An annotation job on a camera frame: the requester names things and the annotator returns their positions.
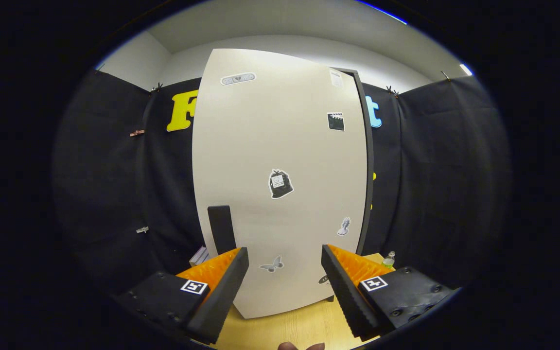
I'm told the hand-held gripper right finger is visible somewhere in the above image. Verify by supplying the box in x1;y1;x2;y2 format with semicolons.
321;244;460;341

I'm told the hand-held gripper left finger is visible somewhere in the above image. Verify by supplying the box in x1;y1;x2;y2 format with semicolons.
117;246;250;345

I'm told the black door handle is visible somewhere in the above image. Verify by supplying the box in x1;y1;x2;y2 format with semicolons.
207;205;238;256

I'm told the grey shoe cabinet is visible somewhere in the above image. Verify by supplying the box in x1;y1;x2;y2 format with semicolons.
330;67;375;302

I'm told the beige shoe cabinet door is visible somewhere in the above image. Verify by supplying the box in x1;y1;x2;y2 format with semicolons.
192;48;369;320

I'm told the black backdrop cloth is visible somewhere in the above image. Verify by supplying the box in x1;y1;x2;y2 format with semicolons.
52;68;513;297

